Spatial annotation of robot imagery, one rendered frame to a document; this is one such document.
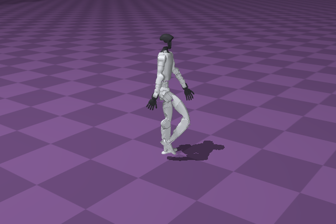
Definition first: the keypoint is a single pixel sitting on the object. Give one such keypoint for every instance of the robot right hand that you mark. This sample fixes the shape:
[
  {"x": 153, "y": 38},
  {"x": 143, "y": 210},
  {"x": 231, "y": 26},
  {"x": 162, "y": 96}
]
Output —
[{"x": 152, "y": 102}]

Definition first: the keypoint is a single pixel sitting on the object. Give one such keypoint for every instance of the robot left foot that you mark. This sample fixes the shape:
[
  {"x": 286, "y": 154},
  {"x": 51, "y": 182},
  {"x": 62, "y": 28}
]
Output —
[{"x": 163, "y": 152}]

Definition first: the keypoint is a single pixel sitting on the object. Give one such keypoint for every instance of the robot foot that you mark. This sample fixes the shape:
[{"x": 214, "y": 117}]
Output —
[
  {"x": 163, "y": 152},
  {"x": 169, "y": 147}
]

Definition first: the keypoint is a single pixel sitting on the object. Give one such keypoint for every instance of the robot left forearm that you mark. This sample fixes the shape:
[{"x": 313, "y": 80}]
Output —
[{"x": 181, "y": 80}]

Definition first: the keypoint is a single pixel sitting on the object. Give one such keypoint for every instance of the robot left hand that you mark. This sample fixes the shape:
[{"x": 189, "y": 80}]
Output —
[{"x": 188, "y": 92}]

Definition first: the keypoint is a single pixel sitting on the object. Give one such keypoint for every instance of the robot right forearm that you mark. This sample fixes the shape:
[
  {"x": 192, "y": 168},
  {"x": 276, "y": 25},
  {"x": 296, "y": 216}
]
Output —
[{"x": 158, "y": 85}]

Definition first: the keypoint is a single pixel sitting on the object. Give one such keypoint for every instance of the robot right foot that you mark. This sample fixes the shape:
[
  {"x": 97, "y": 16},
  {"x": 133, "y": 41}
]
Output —
[{"x": 169, "y": 147}]

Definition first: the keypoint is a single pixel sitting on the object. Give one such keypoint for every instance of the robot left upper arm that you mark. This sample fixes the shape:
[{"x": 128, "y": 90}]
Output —
[{"x": 175, "y": 70}]

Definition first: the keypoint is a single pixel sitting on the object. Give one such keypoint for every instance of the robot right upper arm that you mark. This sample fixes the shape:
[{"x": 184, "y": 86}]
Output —
[{"x": 161, "y": 63}]

